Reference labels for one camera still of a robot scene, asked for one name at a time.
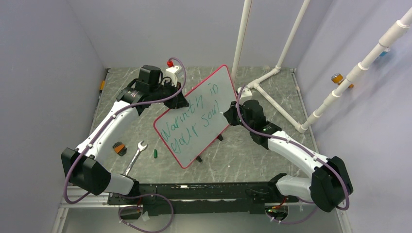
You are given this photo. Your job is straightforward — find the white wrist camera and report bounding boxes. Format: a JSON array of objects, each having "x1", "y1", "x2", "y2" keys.
[
  {"x1": 165, "y1": 65, "x2": 183, "y2": 87},
  {"x1": 237, "y1": 87, "x2": 253, "y2": 104}
]

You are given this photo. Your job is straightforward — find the silver combination wrench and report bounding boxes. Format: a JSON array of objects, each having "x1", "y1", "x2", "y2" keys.
[{"x1": 122, "y1": 140, "x2": 148, "y2": 176}]

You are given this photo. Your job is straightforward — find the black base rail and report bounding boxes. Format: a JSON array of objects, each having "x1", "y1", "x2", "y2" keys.
[{"x1": 107, "y1": 182, "x2": 298, "y2": 216}]

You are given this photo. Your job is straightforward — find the whiteboard wire stand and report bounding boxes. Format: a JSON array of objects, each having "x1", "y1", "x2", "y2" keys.
[{"x1": 196, "y1": 134, "x2": 223, "y2": 163}]

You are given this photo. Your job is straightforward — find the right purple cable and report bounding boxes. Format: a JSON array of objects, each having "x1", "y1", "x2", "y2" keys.
[{"x1": 235, "y1": 85, "x2": 351, "y2": 211}]

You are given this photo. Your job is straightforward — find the white PVC pipe frame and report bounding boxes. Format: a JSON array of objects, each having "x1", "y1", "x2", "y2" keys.
[{"x1": 230, "y1": 0, "x2": 311, "y2": 134}]

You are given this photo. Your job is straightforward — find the orange yellow wall fitting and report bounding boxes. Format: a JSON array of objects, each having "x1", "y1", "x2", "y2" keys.
[{"x1": 331, "y1": 73, "x2": 345, "y2": 85}]

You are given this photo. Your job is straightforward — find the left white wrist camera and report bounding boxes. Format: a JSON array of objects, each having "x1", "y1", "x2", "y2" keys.
[{"x1": 165, "y1": 65, "x2": 183, "y2": 87}]

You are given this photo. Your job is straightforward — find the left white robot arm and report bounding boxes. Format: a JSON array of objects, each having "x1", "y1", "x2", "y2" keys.
[{"x1": 61, "y1": 61, "x2": 189, "y2": 204}]

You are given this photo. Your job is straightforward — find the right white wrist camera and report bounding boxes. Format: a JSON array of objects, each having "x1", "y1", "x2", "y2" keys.
[{"x1": 237, "y1": 87, "x2": 253, "y2": 104}]

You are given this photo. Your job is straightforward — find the orange black brush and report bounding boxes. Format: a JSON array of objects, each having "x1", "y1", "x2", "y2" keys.
[{"x1": 112, "y1": 141, "x2": 127, "y2": 156}]

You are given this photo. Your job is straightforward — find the red framed whiteboard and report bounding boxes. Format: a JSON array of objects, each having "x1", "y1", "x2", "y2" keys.
[{"x1": 153, "y1": 65, "x2": 236, "y2": 169}]

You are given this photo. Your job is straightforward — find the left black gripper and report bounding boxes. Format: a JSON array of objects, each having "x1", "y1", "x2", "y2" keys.
[{"x1": 151, "y1": 80, "x2": 189, "y2": 110}]

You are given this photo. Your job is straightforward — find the blue wall fitting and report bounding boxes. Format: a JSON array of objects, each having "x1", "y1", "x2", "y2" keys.
[{"x1": 379, "y1": 48, "x2": 390, "y2": 57}]

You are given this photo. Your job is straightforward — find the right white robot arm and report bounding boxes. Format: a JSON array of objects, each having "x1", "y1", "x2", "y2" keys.
[{"x1": 223, "y1": 100, "x2": 354, "y2": 212}]

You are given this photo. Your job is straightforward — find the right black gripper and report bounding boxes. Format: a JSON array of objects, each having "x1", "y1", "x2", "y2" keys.
[{"x1": 224, "y1": 100, "x2": 254, "y2": 132}]

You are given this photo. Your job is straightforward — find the white PVC diagonal pipe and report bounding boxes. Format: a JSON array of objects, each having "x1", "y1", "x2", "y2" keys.
[{"x1": 297, "y1": 9, "x2": 412, "y2": 133}]

